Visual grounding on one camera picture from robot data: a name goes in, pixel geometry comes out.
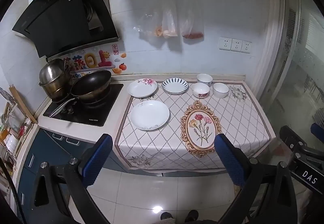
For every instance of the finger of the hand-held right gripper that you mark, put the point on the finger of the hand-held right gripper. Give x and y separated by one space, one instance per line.
291 136
318 131

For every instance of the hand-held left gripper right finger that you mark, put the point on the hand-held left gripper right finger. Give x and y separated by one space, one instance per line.
229 160

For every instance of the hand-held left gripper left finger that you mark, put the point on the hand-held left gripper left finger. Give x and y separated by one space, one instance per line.
97 158

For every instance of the white bowl with blue pattern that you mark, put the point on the white bowl with blue pattern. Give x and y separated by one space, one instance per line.
204 79

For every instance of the black cooktop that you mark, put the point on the black cooktop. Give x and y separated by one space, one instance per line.
101 112

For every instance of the blue kitchen cabinet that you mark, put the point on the blue kitchen cabinet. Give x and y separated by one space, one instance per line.
38 153

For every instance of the printed floral table mat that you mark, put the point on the printed floral table mat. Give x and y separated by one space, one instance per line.
157 148

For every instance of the black shoe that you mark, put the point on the black shoe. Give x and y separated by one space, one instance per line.
167 216
191 216

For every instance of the large white plate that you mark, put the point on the large white plate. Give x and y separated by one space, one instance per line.
149 115

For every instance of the plain white bowl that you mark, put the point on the plain white bowl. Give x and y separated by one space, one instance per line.
220 89

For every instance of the glass sliding door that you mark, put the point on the glass sliding door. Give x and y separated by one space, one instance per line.
298 62

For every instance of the black wok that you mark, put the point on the black wok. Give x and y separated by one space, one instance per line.
91 84

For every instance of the white bowl with red flowers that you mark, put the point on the white bowl with red flowers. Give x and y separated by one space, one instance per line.
201 90

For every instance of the brass-coloured pot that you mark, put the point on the brass-coloured pot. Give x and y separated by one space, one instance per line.
57 93

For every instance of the white plate with pink flowers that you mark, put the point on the white plate with pink flowers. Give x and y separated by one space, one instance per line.
141 88

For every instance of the kitchen storage rack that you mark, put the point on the kitchen storage rack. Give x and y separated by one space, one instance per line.
11 135

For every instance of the wooden cutting board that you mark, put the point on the wooden cutting board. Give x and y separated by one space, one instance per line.
22 103

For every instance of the white plate with blue stripes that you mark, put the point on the white plate with blue stripes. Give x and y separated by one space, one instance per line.
175 85

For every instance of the crumpled clear plastic bag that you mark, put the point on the crumpled clear plastic bag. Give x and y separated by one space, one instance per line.
148 25

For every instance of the black range hood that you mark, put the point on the black range hood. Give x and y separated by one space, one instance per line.
63 19

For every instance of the clear plastic bag with chillies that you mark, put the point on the clear plastic bag with chillies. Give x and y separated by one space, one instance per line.
192 19

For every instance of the clear plastic bag with garlic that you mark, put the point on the clear plastic bag with garlic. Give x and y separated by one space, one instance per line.
169 19

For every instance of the colourful wall sticker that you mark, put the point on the colourful wall sticker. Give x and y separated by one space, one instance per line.
101 60

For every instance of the white wall outlet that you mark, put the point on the white wall outlet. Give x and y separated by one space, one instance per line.
246 46
236 45
225 43

